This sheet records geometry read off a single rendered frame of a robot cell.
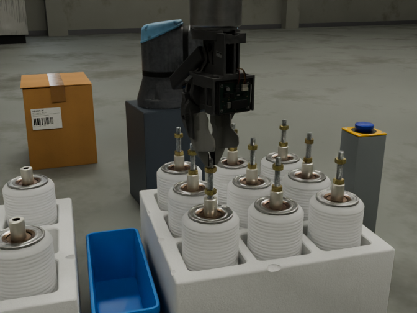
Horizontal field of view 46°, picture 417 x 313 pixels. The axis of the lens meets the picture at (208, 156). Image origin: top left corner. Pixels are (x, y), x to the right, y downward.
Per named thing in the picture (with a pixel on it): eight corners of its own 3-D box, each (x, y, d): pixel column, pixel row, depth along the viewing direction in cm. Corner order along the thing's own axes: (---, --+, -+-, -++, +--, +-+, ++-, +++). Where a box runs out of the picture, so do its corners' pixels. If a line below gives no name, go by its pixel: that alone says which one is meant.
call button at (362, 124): (350, 130, 109) (351, 122, 108) (366, 129, 110) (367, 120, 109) (360, 135, 105) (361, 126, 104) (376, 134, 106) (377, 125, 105)
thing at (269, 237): (266, 318, 83) (270, 223, 78) (235, 290, 91) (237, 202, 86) (309, 302, 88) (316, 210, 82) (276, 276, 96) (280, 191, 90)
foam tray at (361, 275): (142, 260, 115) (139, 190, 110) (293, 239, 126) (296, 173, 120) (178, 378, 80) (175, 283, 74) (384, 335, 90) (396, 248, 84)
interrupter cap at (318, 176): (313, 187, 93) (313, 184, 93) (280, 178, 98) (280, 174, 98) (332, 177, 98) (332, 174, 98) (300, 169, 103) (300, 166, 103)
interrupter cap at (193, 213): (178, 215, 81) (178, 211, 81) (211, 202, 86) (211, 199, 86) (209, 230, 76) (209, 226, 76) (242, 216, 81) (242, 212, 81)
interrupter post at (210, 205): (200, 215, 81) (200, 197, 80) (210, 211, 83) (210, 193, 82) (210, 220, 79) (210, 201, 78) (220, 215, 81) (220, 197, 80)
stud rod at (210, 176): (206, 202, 80) (206, 158, 78) (211, 200, 81) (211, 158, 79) (209, 204, 80) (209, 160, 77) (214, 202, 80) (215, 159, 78)
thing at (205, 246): (172, 306, 87) (169, 213, 81) (211, 285, 93) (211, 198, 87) (209, 331, 80) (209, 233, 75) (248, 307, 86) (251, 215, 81)
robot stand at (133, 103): (130, 194, 154) (125, 100, 145) (182, 184, 162) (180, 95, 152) (147, 215, 139) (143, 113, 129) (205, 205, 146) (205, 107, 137)
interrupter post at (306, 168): (308, 181, 96) (309, 165, 95) (298, 177, 98) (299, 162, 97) (314, 177, 98) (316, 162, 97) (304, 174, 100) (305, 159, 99)
